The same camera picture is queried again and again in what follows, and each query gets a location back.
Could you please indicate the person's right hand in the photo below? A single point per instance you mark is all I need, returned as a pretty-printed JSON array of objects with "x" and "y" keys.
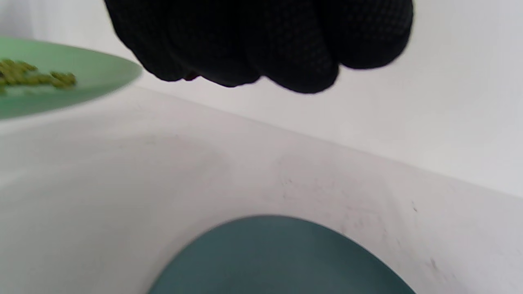
[{"x": 265, "y": 36}]

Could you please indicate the light green plate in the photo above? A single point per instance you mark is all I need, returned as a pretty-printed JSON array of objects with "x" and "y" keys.
[{"x": 94, "y": 71}]

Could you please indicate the dark teal plate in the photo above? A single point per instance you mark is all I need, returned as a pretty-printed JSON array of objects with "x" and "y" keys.
[{"x": 282, "y": 261}]

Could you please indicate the pile of green beans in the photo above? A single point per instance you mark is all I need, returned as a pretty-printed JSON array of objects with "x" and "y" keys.
[{"x": 24, "y": 75}]

